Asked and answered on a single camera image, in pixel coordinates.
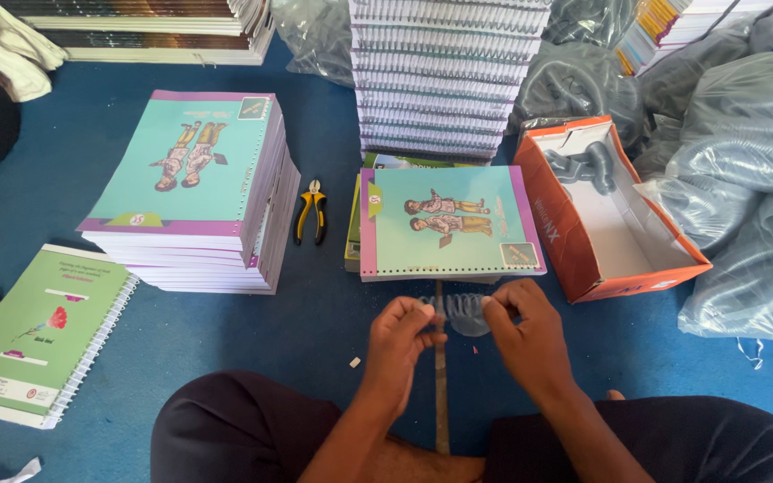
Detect grey coil pieces in box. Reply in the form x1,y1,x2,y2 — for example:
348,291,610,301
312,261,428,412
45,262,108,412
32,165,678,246
542,140,620,197

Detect white paper strip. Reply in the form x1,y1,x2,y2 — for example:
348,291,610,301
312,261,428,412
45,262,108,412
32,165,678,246
0,457,44,483

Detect teal unbound notebook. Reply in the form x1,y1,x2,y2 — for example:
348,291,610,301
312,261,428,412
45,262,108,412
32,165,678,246
358,164,548,283

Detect tall stack of spiral-bound notebooks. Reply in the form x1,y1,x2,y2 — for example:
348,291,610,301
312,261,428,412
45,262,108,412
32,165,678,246
348,0,553,166

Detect person's dark shorts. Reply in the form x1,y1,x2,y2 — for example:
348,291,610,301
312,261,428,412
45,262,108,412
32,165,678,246
149,369,773,483

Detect thin wooden stick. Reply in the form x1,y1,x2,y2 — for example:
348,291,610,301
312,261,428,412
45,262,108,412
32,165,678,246
434,280,452,457

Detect person's right hand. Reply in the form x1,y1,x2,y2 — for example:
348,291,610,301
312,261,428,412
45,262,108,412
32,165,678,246
480,278,580,402

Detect stack of yellow-edged notebooks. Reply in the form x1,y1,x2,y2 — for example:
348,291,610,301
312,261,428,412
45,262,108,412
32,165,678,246
613,0,773,77

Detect stack of teal punched notebooks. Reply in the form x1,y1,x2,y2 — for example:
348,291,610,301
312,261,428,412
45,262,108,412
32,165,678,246
76,89,302,296

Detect stack of dark-cover books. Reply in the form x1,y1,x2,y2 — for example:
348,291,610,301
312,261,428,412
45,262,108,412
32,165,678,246
0,0,277,67

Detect green spiral notebook with flower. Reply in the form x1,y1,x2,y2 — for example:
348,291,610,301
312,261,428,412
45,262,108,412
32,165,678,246
0,243,141,431

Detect person's left hand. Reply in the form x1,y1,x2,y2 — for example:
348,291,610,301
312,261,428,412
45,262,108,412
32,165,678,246
365,296,449,401

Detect white cloth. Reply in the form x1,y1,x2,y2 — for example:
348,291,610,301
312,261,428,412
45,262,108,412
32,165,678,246
0,0,69,103

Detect green notebooks under teal notebook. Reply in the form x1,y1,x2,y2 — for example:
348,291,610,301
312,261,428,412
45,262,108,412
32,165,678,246
344,152,495,273

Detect yellow black pliers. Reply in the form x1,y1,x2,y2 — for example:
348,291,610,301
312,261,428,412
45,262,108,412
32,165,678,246
293,178,329,247

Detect white plastic strips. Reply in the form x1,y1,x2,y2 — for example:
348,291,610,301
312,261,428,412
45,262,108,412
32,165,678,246
735,337,773,371

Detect orange cardboard shoe box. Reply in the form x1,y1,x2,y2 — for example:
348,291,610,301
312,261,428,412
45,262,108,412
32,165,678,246
512,114,714,305

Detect clear plastic spiral binding coil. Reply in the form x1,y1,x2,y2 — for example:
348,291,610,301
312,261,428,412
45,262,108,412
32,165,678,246
420,292,496,338

